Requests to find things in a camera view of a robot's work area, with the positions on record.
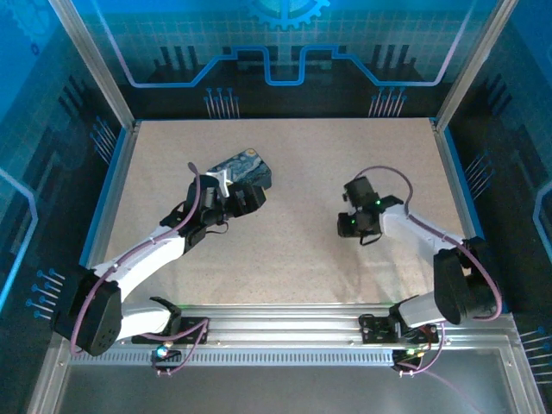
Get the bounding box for starry night print case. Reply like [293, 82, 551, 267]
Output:
[206, 148, 273, 191]

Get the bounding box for blue table edge strip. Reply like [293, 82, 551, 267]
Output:
[80, 127, 133, 268]

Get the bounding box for grey metal tray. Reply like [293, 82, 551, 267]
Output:
[55, 348, 523, 414]

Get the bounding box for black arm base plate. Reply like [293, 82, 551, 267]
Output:
[131, 317, 212, 346]
[358, 312, 445, 346]

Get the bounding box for aluminium mounting rail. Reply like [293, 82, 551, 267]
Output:
[116, 304, 518, 367]

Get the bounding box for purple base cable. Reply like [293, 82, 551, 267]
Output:
[394, 323, 488, 414]
[150, 318, 212, 379]

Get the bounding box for aluminium frame post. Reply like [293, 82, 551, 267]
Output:
[433, 0, 518, 130]
[47, 0, 138, 130]

